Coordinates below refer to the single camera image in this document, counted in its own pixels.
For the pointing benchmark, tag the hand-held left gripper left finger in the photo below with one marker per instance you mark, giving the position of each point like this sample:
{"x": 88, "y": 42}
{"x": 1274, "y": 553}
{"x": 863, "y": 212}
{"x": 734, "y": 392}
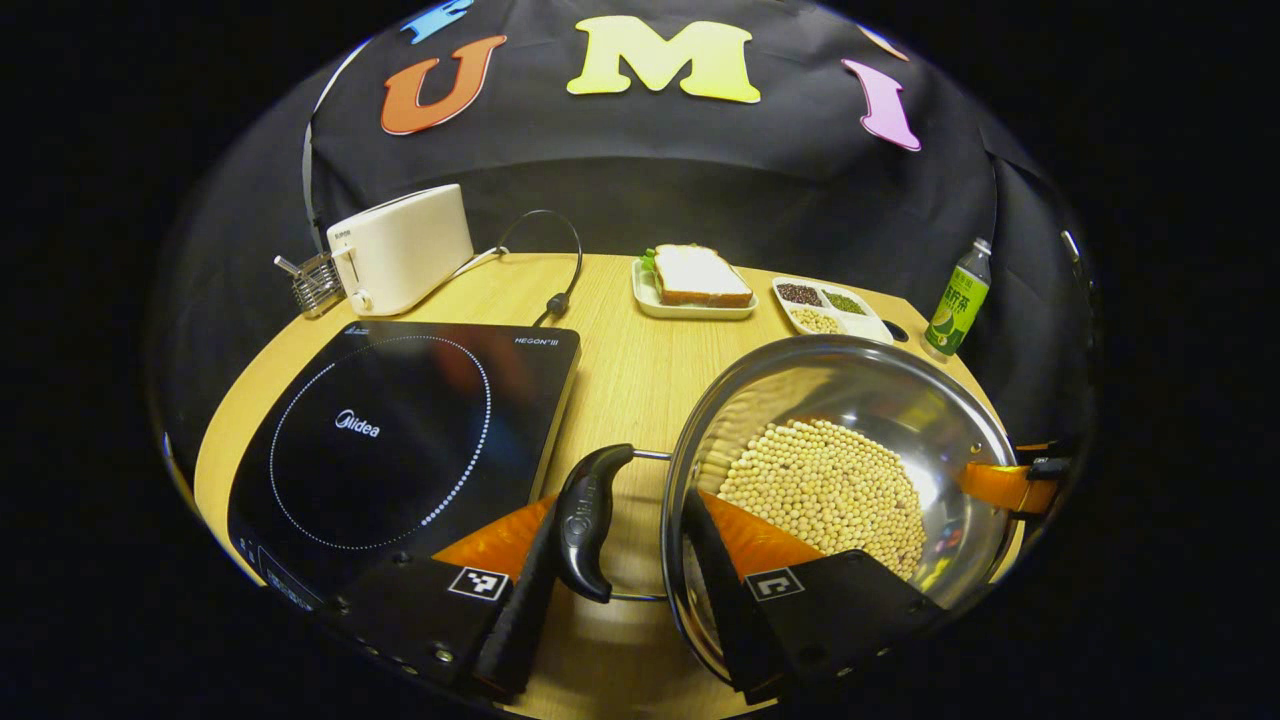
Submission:
{"x": 515, "y": 620}

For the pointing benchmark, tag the white rectangular plate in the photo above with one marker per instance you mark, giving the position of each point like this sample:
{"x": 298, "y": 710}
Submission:
{"x": 690, "y": 311}

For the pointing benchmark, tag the black table grommet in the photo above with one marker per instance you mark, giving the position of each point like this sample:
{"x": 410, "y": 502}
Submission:
{"x": 897, "y": 331}

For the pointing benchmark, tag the sandwich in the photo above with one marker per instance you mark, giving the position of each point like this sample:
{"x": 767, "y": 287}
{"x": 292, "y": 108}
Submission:
{"x": 700, "y": 275}

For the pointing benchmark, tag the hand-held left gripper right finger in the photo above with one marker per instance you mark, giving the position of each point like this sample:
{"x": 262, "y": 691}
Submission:
{"x": 735, "y": 620}

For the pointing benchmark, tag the white toaster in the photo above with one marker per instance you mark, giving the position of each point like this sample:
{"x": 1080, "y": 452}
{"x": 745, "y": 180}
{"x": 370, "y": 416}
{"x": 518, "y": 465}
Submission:
{"x": 405, "y": 250}

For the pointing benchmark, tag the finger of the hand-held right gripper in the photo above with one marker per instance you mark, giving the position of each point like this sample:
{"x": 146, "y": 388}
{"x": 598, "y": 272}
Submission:
{"x": 1005, "y": 485}
{"x": 1040, "y": 446}

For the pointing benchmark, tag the white divided grain tray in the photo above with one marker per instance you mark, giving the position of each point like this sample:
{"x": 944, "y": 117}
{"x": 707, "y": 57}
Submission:
{"x": 860, "y": 322}

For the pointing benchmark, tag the green label drink bottle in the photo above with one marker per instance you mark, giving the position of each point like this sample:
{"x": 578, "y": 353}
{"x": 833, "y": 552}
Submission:
{"x": 955, "y": 305}

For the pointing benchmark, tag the black induction cooktop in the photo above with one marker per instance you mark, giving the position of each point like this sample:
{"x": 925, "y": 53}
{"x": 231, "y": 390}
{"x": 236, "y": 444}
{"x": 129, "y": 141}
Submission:
{"x": 400, "y": 470}

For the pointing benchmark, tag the pile of soybeans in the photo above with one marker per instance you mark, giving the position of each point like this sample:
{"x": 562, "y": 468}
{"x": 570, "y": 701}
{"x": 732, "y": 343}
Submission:
{"x": 830, "y": 490}

